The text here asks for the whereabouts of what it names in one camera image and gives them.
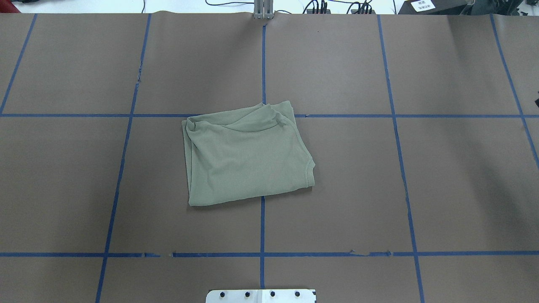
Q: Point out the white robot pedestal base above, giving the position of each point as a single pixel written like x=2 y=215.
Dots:
x=279 y=295

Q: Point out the aluminium frame post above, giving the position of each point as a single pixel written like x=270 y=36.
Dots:
x=263 y=9

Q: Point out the black label box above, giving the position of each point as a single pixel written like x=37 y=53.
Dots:
x=434 y=7

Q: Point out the olive green long-sleeve shirt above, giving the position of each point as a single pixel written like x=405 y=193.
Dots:
x=245 y=153

